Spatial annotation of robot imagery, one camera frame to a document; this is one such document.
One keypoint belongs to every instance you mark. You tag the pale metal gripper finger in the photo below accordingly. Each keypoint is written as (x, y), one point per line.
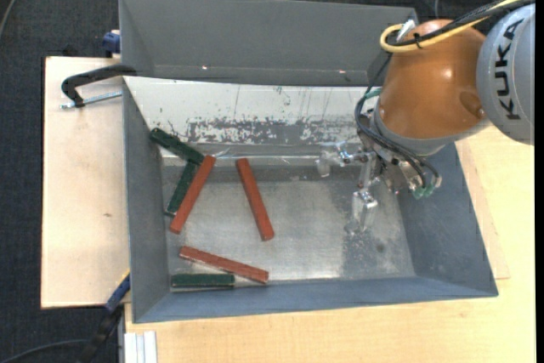
(364, 204)
(345, 156)

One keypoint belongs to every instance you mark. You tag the grey metal bin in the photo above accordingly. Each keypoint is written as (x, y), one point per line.
(306, 225)

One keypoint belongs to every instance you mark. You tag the red-brown flat block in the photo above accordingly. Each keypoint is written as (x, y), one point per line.
(193, 193)
(223, 264)
(255, 200)

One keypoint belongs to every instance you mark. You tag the dark green flat block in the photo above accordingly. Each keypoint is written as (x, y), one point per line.
(176, 145)
(202, 280)
(182, 189)

